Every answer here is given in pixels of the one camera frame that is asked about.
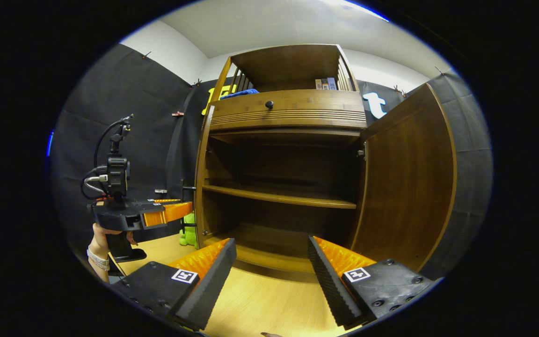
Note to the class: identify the green frog toy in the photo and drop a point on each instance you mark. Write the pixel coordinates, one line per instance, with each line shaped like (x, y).
(188, 234)

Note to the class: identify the wooden drawer with black knob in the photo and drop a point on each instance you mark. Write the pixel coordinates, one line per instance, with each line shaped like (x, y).
(307, 105)

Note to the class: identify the wooden double-door shoe cabinet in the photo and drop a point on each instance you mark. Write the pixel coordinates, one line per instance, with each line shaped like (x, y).
(288, 65)

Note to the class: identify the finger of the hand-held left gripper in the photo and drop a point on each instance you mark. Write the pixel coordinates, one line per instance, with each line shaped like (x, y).
(157, 201)
(166, 214)

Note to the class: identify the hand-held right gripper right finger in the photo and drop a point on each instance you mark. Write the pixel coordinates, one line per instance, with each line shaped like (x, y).
(332, 290)

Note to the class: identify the blue folded cloth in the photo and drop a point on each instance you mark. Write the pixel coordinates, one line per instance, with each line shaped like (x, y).
(239, 93)

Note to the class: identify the wooden cabinet door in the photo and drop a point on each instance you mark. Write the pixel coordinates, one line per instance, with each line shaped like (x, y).
(405, 178)
(201, 164)

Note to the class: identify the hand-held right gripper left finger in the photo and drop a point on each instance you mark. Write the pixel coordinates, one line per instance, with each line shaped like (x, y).
(211, 285)

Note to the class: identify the lavender slim book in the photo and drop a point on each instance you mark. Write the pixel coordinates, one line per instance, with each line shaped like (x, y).
(331, 84)

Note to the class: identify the wooden inner shelf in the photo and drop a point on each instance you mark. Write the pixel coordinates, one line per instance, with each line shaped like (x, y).
(279, 196)

